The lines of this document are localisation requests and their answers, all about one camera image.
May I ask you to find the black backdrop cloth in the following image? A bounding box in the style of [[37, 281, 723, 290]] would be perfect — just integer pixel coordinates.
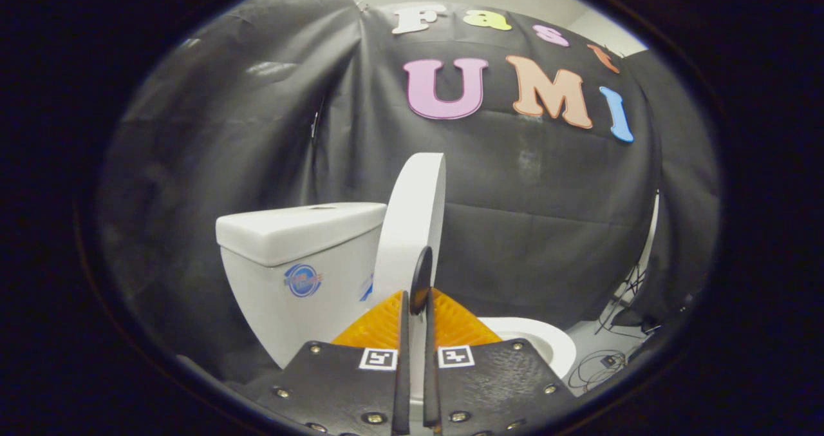
[[97, 0, 720, 385]]

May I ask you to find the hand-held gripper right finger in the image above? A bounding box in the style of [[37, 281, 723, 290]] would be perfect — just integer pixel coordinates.
[[423, 288, 576, 436]]

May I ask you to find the white ceramic toilet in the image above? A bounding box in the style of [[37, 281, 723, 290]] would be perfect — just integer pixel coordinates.
[[216, 202, 577, 417]]

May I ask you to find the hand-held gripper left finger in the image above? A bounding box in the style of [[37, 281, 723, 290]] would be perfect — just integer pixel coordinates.
[[257, 290, 411, 436]]

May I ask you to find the white toilet lid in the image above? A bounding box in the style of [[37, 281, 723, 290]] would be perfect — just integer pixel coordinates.
[[372, 153, 446, 316]]

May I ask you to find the black tripod stand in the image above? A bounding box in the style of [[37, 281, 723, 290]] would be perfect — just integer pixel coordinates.
[[595, 265, 648, 337]]

